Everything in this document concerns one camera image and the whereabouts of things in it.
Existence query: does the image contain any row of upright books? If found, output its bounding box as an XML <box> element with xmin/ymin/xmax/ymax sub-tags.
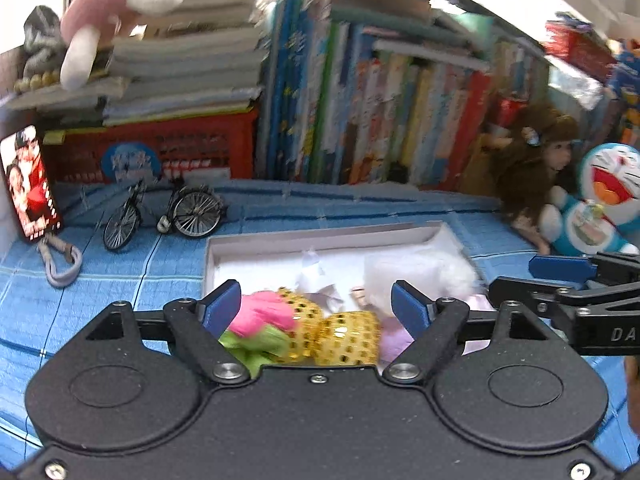
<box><xmin>255</xmin><ymin>0</ymin><xmax>547</xmax><ymax>192</ymax></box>

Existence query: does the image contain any blue printed box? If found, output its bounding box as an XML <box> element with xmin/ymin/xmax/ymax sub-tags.
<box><xmin>604</xmin><ymin>37</ymin><xmax>640</xmax><ymax>147</ymax></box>

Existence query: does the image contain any blue patterned tablecloth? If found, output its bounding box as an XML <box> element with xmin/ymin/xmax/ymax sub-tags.
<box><xmin>0</xmin><ymin>177</ymin><xmax>640</xmax><ymax>461</ymax></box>

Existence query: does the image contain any white crumpled paper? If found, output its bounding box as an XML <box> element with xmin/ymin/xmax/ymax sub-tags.
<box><xmin>297</xmin><ymin>249</ymin><xmax>347</xmax><ymax>312</ymax></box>

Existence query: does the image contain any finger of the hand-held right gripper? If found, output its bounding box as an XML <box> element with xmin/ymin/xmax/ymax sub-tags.
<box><xmin>529</xmin><ymin>252</ymin><xmax>640</xmax><ymax>287</ymax></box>
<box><xmin>487</xmin><ymin>277</ymin><xmax>583</xmax><ymax>322</ymax></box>

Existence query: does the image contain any white cardboard box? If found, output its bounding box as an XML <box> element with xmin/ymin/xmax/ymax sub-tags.
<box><xmin>202</xmin><ymin>220</ymin><xmax>490</xmax><ymax>377</ymax></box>

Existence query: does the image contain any clear plastic bag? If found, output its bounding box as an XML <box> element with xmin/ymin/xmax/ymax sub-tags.
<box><xmin>547</xmin><ymin>67</ymin><xmax>607</xmax><ymax>112</ymax></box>

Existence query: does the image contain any pink and white plush toy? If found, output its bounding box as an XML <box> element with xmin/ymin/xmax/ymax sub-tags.
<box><xmin>60</xmin><ymin>0</ymin><xmax>184</xmax><ymax>92</ymax></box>

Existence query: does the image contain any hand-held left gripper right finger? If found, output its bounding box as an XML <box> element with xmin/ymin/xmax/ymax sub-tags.
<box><xmin>381</xmin><ymin>280</ymin><xmax>556</xmax><ymax>386</ymax></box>

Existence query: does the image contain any large red plastic basket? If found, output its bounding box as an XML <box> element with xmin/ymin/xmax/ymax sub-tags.
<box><xmin>42</xmin><ymin>110</ymin><xmax>259</xmax><ymax>184</ymax></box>

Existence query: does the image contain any grey plush toy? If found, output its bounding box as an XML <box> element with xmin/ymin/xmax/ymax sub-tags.
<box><xmin>22</xmin><ymin>5</ymin><xmax>69</xmax><ymax>81</ymax></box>

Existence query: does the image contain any string of wooden beads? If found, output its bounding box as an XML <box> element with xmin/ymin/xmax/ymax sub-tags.
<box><xmin>12</xmin><ymin>72</ymin><xmax>62</xmax><ymax>94</ymax></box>

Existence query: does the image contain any white fluffy plush toy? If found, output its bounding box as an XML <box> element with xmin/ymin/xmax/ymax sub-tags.
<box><xmin>361</xmin><ymin>247</ymin><xmax>482</xmax><ymax>322</ymax></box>

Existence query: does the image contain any stack of flat books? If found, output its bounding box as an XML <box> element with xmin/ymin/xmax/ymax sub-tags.
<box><xmin>102</xmin><ymin>0</ymin><xmax>269</xmax><ymax>127</ymax></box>

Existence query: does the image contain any blue cat plush open mouth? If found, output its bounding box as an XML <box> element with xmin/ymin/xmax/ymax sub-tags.
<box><xmin>537</xmin><ymin>142</ymin><xmax>640</xmax><ymax>257</ymax></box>

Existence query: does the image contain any person's right hand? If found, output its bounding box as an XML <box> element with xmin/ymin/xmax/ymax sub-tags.
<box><xmin>623</xmin><ymin>356</ymin><xmax>640</xmax><ymax>435</ymax></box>

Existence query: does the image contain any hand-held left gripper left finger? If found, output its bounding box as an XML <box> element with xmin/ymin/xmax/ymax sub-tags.
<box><xmin>82</xmin><ymin>280</ymin><xmax>251</xmax><ymax>386</ymax></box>

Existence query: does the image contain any white carabiner strap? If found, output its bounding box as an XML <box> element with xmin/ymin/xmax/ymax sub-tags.
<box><xmin>37</xmin><ymin>237</ymin><xmax>84</xmax><ymax>289</ymax></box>

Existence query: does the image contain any smartphone with lit screen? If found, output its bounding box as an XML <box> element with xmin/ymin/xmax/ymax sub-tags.
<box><xmin>0</xmin><ymin>125</ymin><xmax>65</xmax><ymax>244</ymax></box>

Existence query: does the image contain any brown-haired doll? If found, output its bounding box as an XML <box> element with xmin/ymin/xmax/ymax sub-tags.
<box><xmin>487</xmin><ymin>105</ymin><xmax>582</xmax><ymax>256</ymax></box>

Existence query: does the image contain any pink and green plush toy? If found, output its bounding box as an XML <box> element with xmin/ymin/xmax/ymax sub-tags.
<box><xmin>219</xmin><ymin>290</ymin><xmax>302</xmax><ymax>377</ymax></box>

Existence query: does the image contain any black toy bicycle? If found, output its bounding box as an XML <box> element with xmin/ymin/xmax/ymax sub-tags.
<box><xmin>102</xmin><ymin>180</ymin><xmax>229</xmax><ymax>252</ymax></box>

